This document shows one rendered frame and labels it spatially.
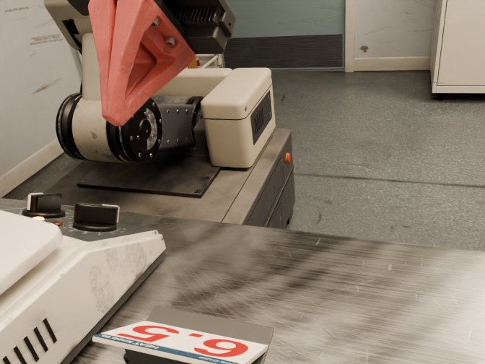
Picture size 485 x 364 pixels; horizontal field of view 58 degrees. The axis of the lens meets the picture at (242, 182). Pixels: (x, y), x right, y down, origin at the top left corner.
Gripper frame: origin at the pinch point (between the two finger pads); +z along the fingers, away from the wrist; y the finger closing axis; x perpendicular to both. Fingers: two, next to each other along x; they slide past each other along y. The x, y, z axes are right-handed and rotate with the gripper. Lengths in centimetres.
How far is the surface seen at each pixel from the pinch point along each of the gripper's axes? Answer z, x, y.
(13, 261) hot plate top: 10.7, -2.5, -0.9
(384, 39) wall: -171, 230, -35
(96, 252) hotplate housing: 9.1, 2.5, 0.1
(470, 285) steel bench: 4.6, 14.8, 22.3
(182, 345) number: 12.9, 3.5, 7.7
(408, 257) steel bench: 3.3, 15.7, 17.9
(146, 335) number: 13.0, 3.7, 4.9
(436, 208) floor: -39, 148, 14
